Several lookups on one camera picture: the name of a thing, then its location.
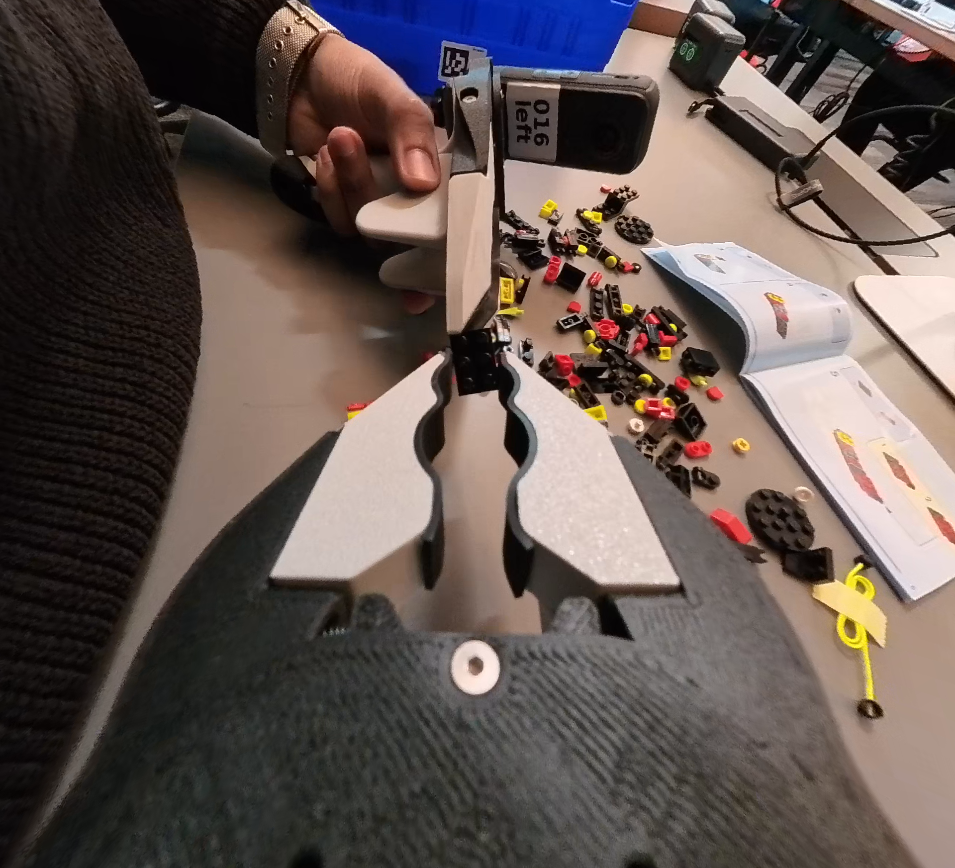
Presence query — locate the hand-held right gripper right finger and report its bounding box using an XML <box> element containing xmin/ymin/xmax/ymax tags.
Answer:
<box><xmin>498</xmin><ymin>355</ymin><xmax>685</xmax><ymax>629</ymax></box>

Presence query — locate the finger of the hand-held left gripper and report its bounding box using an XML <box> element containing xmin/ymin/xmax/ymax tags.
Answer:
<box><xmin>445</xmin><ymin>169</ymin><xmax>502</xmax><ymax>338</ymax></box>

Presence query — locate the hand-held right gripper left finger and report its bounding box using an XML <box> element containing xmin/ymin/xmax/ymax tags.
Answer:
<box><xmin>267</xmin><ymin>352</ymin><xmax>456</xmax><ymax>623</ymax></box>

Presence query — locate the black lego brick assembly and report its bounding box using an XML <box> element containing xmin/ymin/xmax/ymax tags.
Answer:
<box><xmin>450</xmin><ymin>327</ymin><xmax>512</xmax><ymax>395</ymax></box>

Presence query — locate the red slope black lego piece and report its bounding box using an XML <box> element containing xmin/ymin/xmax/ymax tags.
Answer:
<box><xmin>709</xmin><ymin>507</ymin><xmax>769</xmax><ymax>565</ymax></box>

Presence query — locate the pile of small lego pieces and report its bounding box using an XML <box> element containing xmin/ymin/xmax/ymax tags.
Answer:
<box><xmin>343</xmin><ymin>185</ymin><xmax>837</xmax><ymax>581</ymax></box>

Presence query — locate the person's left forearm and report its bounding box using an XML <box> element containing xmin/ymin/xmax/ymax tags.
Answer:
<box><xmin>45</xmin><ymin>0</ymin><xmax>307</xmax><ymax>130</ymax></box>

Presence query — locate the person's left hand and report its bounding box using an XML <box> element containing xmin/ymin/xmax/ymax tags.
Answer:
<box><xmin>287</xmin><ymin>32</ymin><xmax>441</xmax><ymax>317</ymax></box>

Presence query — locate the black power adapter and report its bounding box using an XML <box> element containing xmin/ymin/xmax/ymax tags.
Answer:
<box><xmin>690</xmin><ymin>96</ymin><xmax>822</xmax><ymax>168</ymax></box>

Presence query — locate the black office chair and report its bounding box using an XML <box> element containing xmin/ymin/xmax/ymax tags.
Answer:
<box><xmin>720</xmin><ymin>0</ymin><xmax>852</xmax><ymax>100</ymax></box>

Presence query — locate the light blue instruction booklet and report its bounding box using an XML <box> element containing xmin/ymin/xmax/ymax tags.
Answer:
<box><xmin>640</xmin><ymin>241</ymin><xmax>955</xmax><ymax>602</ymax></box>

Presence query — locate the beige wristwatch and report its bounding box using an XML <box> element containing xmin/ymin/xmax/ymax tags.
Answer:
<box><xmin>256</xmin><ymin>0</ymin><xmax>344</xmax><ymax>153</ymax></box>

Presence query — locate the person's black sweater torso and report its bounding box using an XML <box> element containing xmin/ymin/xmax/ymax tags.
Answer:
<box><xmin>0</xmin><ymin>0</ymin><xmax>202</xmax><ymax>868</ymax></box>

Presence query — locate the white desk stand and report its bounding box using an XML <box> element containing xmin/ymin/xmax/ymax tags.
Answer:
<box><xmin>853</xmin><ymin>275</ymin><xmax>955</xmax><ymax>391</ymax></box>

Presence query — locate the black cable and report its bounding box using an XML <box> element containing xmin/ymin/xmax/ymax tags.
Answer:
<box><xmin>772</xmin><ymin>103</ymin><xmax>955</xmax><ymax>246</ymax></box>

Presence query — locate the grey desk cable cover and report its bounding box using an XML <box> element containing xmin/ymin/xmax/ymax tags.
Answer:
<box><xmin>768</xmin><ymin>152</ymin><xmax>941</xmax><ymax>257</ymax></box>

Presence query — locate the neon yellow string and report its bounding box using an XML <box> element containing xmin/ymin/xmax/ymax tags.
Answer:
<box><xmin>836</xmin><ymin>562</ymin><xmax>885</xmax><ymax>720</ymax></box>

